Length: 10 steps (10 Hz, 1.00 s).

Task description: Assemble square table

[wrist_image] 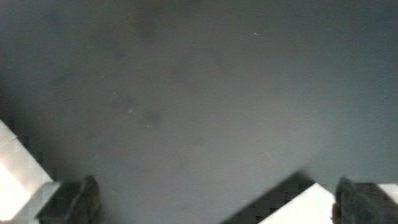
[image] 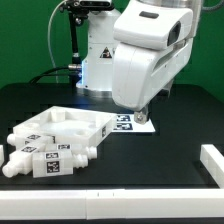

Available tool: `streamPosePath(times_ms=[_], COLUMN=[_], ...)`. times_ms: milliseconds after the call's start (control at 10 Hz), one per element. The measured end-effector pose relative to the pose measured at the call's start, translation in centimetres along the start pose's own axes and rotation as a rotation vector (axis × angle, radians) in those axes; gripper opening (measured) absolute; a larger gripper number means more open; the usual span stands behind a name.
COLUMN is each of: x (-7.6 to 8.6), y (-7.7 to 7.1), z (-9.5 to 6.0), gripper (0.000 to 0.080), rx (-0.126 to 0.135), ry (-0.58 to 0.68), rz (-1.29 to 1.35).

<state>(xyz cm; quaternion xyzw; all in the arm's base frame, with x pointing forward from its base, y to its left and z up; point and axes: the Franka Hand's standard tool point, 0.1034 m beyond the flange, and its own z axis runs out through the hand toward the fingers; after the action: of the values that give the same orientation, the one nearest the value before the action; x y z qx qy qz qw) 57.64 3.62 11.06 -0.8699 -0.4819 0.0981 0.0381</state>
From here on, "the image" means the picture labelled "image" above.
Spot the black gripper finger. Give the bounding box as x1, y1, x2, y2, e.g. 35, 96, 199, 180
134, 106, 149, 124

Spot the white square table top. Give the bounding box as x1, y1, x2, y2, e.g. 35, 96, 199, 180
13, 106, 117, 147

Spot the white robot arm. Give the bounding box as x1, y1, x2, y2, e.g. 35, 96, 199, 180
77, 0, 203, 124

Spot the white marker tag sheet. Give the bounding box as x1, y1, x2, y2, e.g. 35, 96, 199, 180
114, 114, 155, 133

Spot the white right fence bar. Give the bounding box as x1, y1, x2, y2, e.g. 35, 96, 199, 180
200, 144, 224, 189

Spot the white fence bar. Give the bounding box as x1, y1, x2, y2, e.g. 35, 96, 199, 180
200, 144, 224, 189
0, 189, 224, 220
0, 145, 4, 167

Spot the white front fence bar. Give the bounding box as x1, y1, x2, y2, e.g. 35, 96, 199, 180
0, 189, 224, 220

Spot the white left fence bar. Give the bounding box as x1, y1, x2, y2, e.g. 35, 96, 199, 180
0, 145, 4, 167

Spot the black cable bundle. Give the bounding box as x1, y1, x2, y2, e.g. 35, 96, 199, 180
29, 63, 83, 84

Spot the white thin cable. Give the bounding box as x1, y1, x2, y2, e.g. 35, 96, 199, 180
47, 0, 68, 84

